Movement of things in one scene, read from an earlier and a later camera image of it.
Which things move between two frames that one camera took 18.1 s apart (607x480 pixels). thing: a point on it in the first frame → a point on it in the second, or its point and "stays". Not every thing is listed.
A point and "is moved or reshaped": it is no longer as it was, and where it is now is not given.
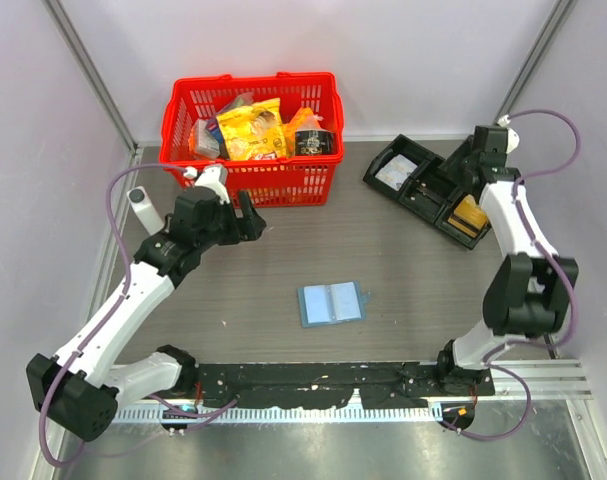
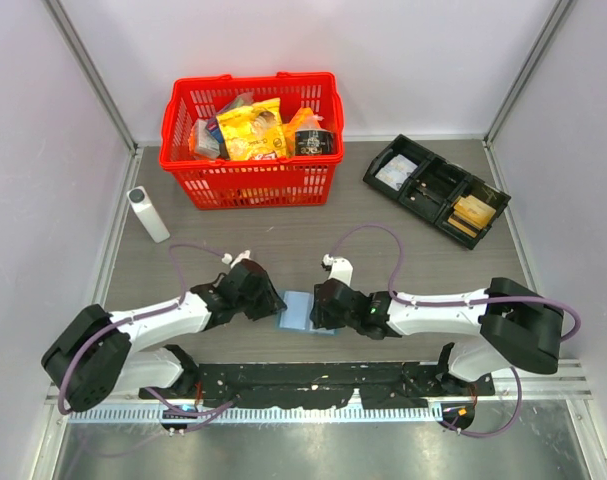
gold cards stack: x=468 y=216 stays
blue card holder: x=329 y=304 is moved or reshaped
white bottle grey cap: x=147 y=212 stays
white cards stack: x=395 y=170 stays
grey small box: x=205 y=142 stays
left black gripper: x=249 y=227 → x=271 y=302
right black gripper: x=450 y=164 → x=321 y=318
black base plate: x=373 y=385 stays
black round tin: x=313 y=142 stays
